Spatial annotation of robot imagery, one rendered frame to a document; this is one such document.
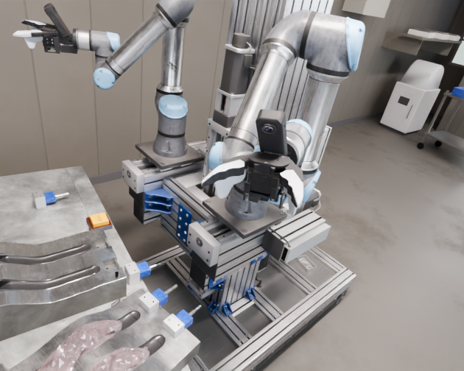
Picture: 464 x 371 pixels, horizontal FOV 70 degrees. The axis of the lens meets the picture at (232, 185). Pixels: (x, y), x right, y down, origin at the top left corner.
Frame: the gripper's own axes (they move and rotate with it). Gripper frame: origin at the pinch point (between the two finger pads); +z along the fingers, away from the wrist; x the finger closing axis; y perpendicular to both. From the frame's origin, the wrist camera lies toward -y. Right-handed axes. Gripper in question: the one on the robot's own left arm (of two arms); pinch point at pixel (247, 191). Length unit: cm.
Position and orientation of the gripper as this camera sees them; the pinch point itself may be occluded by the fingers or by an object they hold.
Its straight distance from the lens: 48.6
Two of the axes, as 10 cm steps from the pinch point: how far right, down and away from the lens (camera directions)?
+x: -9.3, -2.1, 3.2
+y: -0.3, 8.8, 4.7
